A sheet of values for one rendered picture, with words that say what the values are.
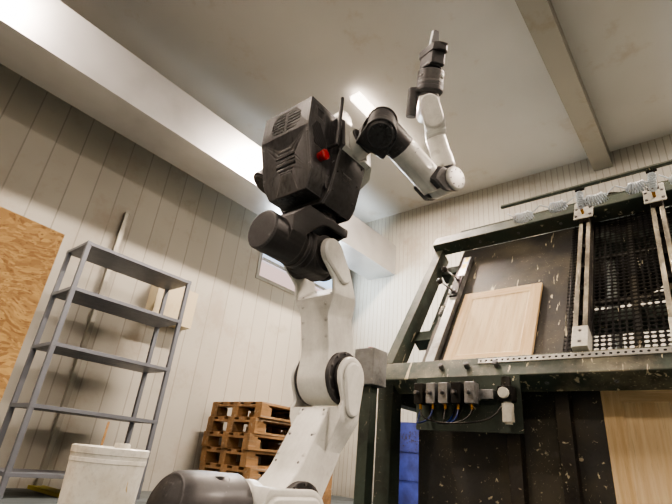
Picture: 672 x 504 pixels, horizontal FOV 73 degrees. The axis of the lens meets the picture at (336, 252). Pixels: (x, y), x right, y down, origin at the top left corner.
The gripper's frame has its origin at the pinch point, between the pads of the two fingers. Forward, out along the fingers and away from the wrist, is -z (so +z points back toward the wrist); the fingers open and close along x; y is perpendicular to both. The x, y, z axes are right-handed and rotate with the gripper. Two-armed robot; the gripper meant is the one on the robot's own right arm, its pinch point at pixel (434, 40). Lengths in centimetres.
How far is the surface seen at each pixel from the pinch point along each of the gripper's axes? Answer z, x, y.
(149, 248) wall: 83, 374, -102
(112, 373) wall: 200, 325, -119
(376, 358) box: 122, 72, 25
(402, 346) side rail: 120, 96, 51
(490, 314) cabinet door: 96, 69, 87
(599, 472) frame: 151, 6, 98
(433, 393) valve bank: 131, 46, 42
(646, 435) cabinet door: 132, -4, 108
